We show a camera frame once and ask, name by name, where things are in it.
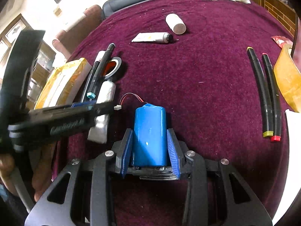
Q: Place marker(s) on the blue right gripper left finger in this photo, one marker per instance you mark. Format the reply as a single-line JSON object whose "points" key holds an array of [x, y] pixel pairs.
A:
{"points": [[124, 152]]}

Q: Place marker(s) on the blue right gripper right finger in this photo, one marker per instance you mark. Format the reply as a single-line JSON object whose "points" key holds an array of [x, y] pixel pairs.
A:
{"points": [[175, 153]]}

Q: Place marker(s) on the blue cylindrical battery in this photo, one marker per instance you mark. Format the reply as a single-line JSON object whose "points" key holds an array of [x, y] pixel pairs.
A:
{"points": [[149, 148]]}

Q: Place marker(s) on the white foam box yellow tape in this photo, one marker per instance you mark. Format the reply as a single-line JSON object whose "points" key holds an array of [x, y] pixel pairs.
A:
{"points": [[63, 84]]}

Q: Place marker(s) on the black marker teal cap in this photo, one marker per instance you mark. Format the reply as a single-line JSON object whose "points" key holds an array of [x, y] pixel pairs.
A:
{"points": [[102, 59]]}

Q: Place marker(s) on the black electrical tape roll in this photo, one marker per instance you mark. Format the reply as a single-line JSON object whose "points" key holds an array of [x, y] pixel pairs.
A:
{"points": [[112, 67]]}

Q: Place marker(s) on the wooden door with glass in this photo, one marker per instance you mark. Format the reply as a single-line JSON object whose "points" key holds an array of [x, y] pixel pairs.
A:
{"points": [[43, 62]]}

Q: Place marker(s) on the brown armchair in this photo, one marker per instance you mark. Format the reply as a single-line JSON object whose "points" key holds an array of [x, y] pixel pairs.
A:
{"points": [[76, 30]]}

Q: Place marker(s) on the black marker yellow cap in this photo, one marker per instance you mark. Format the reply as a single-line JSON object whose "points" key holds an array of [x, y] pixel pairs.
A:
{"points": [[264, 96]]}

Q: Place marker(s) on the dark red tablecloth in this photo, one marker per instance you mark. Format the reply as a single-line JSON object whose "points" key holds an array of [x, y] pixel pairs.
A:
{"points": [[203, 79]]}

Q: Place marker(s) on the black marker red cap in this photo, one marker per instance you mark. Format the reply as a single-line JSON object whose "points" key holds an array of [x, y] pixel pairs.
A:
{"points": [[275, 98]]}

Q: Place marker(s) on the white cream tube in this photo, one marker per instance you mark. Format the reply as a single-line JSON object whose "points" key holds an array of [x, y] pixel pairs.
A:
{"points": [[156, 37]]}

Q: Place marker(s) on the white paper sheet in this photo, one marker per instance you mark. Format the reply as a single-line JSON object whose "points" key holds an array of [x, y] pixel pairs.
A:
{"points": [[292, 184]]}

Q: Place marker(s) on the small white pill bottle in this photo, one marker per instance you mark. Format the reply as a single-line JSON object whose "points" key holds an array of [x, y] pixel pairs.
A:
{"points": [[175, 23]]}

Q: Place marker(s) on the yellow packing tape roll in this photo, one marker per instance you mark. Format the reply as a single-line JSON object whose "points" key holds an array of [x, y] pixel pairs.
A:
{"points": [[287, 76]]}

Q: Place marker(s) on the red plastic packet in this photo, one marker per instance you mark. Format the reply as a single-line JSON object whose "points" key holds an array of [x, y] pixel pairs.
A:
{"points": [[281, 41]]}

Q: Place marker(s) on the brick pattern cabinet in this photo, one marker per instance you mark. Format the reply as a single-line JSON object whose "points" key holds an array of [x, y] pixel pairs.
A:
{"points": [[282, 13]]}

